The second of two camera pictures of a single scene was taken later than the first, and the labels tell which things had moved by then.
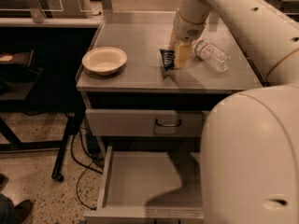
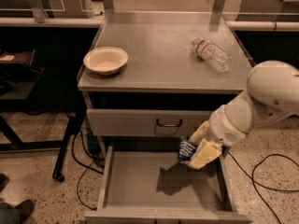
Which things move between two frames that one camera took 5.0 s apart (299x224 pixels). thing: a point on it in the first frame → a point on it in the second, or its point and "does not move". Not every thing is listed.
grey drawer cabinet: [151, 125] does not move
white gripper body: [186, 31] → [221, 127]
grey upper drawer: [145, 122] does not move
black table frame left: [75, 124] does not move
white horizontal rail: [50, 21] does not move
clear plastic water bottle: [211, 55] does not move
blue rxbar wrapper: [168, 59] → [186, 149]
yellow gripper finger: [174, 41] → [201, 133]
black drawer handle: [156, 119] does not move
